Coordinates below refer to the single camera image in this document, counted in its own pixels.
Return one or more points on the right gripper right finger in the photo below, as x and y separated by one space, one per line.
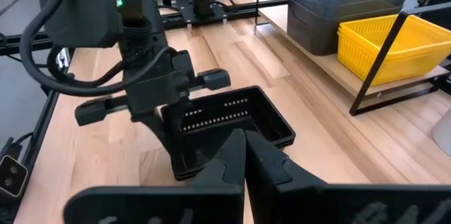
282 199

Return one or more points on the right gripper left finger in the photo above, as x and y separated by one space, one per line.
218 196

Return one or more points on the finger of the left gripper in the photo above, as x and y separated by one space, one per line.
160 132
180 136

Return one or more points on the black perforated plastic basket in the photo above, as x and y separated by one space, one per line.
260 111

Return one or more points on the yellow perforated plastic basket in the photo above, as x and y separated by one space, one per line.
415 69
423 34

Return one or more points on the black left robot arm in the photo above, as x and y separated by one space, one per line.
81 9

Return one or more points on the black and white connector box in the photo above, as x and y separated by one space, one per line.
12 176

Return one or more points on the black aluminium frame rail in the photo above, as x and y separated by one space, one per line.
246 11
42 125

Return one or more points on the wooden shelf with black frame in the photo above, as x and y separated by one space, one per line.
327 65

